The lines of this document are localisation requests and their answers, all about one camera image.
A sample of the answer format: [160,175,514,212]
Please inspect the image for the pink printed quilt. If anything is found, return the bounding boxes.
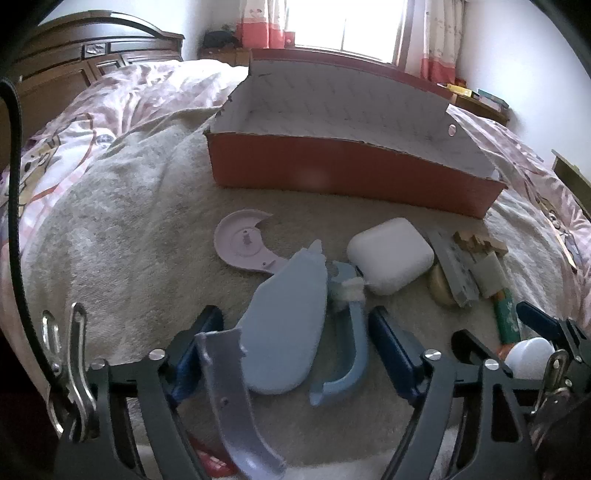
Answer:
[0,58,591,324]

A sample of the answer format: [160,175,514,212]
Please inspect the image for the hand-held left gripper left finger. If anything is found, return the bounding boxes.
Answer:
[55,305,225,480]

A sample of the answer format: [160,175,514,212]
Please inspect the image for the olive wooden rack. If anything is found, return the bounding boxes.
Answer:
[551,148,591,217]

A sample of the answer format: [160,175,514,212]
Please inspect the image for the teal books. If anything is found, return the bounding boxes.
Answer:
[475,89,509,109]

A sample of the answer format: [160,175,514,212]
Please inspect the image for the bright window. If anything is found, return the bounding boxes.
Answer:
[284,0,411,65]

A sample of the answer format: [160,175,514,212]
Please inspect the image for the blue curved plastic handle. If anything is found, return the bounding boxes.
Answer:
[308,261,370,407]

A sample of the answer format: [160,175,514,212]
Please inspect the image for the wooden puzzle block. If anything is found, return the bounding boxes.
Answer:
[452,230,509,259]

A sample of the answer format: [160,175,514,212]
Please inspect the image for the pink and white curtain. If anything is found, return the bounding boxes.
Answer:
[420,0,467,84]
[235,0,296,49]

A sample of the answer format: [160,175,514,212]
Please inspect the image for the beige oval piece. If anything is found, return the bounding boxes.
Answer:
[427,267,458,308]

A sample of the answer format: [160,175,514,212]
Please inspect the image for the black cable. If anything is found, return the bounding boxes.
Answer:
[0,78,61,407]

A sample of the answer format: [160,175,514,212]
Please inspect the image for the green tube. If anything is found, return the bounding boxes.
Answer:
[492,288,520,358]

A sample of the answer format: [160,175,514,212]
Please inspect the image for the white earbud case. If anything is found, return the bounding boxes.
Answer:
[346,218,435,296]

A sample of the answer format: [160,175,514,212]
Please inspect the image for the light blue plastic shell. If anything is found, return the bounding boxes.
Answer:
[240,240,329,395]

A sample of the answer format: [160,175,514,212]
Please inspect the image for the dark wooden headboard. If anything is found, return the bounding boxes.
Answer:
[0,11,185,139]

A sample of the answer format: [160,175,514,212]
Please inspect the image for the white plastic cylinder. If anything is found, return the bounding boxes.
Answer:
[472,254,505,298]

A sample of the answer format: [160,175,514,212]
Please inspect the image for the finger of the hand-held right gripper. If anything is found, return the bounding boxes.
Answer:
[516,301,591,365]
[451,329,509,370]

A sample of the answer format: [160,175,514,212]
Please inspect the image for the lavender curved plastic piece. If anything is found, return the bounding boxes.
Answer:
[194,329,287,480]

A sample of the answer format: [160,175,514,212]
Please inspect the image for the black bag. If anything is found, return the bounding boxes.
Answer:
[201,30,241,49]

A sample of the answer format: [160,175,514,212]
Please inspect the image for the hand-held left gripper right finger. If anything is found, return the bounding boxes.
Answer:
[368,306,541,480]

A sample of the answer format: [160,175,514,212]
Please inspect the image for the white bottle with orange label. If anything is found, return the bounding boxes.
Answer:
[504,338,555,380]

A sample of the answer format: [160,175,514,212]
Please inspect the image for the yellow box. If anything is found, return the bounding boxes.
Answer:
[436,82,474,97]

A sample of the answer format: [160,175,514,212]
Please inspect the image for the red cardboard box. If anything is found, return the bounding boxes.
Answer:
[203,48,509,219]

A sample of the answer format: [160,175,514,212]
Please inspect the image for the red plastic piece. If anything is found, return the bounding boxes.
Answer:
[191,436,238,478]

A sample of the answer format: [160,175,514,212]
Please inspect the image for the broken pink plastic disc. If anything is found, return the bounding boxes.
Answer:
[213,209,289,273]

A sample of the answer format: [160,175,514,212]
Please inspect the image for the beige towel blanket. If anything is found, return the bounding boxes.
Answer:
[18,106,568,480]

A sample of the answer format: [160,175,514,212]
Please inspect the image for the grey metal plate with holes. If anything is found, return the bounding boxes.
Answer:
[425,228,482,309]

